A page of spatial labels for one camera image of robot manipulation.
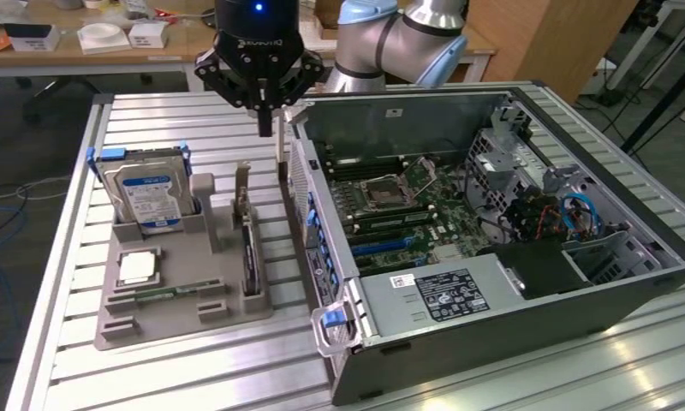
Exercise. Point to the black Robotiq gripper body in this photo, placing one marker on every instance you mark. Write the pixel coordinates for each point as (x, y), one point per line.
(257, 38)

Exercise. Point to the graphics card with black fan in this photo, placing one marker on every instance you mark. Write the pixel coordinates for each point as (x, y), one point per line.
(251, 257)

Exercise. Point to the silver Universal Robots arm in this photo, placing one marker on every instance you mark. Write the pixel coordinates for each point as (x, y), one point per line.
(360, 43)

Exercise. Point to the black round lamp base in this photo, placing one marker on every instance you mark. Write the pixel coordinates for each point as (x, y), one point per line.
(208, 19)

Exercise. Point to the white flat paper box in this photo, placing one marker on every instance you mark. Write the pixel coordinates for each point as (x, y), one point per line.
(320, 40)

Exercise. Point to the plain white labelled box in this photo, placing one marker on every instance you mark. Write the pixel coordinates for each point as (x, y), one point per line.
(148, 36)

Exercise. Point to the white box with round bowl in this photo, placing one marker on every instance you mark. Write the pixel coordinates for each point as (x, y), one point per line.
(104, 38)

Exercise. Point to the wooden desk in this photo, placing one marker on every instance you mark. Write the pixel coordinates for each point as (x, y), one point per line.
(63, 57)

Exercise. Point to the hard disk in blue caddy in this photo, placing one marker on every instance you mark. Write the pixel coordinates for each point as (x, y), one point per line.
(148, 192)

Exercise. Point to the CPU socket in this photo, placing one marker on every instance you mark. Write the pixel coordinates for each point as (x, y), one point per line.
(386, 192)

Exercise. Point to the black office chair base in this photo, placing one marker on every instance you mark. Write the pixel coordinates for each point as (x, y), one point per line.
(45, 92)

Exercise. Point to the open metal socket cover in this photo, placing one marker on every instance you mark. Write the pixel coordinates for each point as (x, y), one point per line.
(423, 175)

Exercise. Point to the white box with black lid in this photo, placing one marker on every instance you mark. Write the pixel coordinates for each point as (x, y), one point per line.
(31, 40)

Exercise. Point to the installed black RAM stick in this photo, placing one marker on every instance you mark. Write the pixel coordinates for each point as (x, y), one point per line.
(394, 221)

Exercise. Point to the silver disk bay cage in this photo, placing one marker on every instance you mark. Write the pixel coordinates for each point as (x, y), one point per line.
(499, 171)

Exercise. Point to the blue expansion slot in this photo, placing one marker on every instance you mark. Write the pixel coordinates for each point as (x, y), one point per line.
(383, 247)

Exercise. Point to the green motherboard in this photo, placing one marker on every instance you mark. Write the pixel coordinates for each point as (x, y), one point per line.
(434, 231)

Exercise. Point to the wooden cabinet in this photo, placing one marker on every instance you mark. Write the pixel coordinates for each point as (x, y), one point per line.
(548, 43)

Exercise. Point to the silver CPU chip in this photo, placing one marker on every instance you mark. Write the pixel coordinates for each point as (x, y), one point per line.
(137, 267)

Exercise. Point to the green RAM stick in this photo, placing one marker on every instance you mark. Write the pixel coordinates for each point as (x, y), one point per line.
(165, 293)

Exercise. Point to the grey parts rack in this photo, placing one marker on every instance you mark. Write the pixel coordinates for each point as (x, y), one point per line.
(223, 308)

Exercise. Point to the blue case release latch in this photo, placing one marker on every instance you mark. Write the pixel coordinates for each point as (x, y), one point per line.
(332, 319)

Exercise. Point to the grey power supply unit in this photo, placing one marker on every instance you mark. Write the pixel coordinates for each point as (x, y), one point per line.
(400, 312)

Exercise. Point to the black stand pole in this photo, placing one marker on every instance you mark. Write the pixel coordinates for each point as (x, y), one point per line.
(663, 85)

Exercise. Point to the open black PC case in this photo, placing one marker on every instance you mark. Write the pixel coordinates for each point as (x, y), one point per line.
(491, 342)

